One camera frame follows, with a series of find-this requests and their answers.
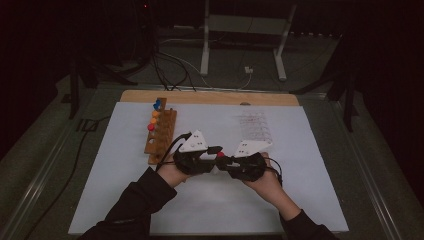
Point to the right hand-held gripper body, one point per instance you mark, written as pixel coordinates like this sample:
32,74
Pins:
250,166

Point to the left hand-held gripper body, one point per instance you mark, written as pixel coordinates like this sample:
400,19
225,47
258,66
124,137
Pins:
191,163

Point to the red cap test tube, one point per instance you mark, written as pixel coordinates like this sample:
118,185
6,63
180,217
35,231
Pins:
220,154
151,127

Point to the clear plastic test tube rack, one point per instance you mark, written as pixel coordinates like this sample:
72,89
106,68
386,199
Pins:
255,128

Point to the wooden test tube rack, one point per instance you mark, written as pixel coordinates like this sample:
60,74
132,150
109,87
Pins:
165,133

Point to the orange cap test tube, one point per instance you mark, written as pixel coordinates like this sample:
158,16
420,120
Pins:
155,113
153,120

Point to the blue cap test tube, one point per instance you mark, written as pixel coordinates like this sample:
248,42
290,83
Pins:
156,107
157,102

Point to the person's left hand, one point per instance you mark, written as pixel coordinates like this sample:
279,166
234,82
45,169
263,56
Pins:
171,176

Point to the person's right hand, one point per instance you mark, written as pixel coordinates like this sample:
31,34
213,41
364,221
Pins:
270,186

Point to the white table mat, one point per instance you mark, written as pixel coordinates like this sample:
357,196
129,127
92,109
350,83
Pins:
216,206

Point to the wooden table board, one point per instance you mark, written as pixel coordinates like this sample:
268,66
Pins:
206,97

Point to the small dark object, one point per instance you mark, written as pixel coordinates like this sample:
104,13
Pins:
245,103

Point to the white plug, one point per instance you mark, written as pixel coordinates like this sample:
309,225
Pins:
248,70

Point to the white metal stand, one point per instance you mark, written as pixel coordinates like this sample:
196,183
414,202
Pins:
205,50

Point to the black tripod stand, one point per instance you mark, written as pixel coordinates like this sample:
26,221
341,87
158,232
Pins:
74,93
348,100

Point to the metal frame rail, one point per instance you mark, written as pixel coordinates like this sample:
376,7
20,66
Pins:
36,196
370,180
216,89

